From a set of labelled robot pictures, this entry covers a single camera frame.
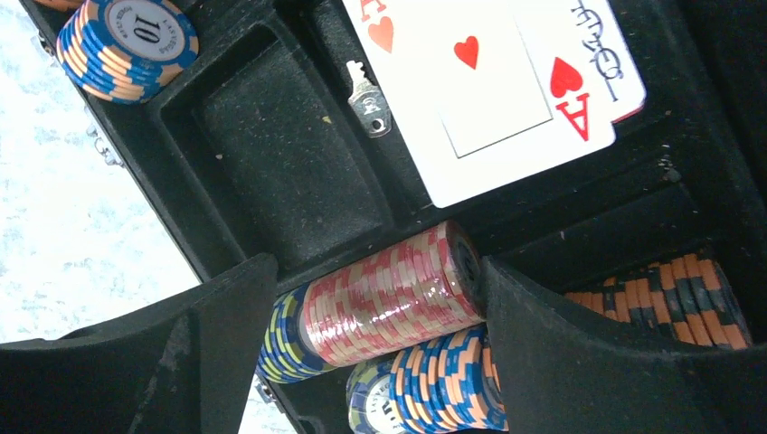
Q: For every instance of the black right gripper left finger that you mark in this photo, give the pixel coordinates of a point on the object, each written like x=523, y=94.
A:
x=182, y=365

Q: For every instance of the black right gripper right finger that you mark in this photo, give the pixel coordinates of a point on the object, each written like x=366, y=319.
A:
x=565, y=369

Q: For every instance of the red poker chip stack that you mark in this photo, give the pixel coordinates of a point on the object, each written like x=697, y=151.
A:
x=417, y=289

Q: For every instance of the black poker chip case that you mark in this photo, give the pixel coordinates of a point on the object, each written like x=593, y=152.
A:
x=254, y=150

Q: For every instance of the blue yellow chip stack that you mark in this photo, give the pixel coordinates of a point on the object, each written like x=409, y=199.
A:
x=285, y=356

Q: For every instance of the orange black chip stack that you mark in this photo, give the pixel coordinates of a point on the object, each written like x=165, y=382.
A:
x=687, y=298

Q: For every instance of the playing cards deck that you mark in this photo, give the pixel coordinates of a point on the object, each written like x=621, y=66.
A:
x=485, y=93

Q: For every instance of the blue orange ten chip stack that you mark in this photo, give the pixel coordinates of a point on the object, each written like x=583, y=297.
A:
x=126, y=51

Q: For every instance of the small silver key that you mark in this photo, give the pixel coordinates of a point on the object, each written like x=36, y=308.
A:
x=368, y=102

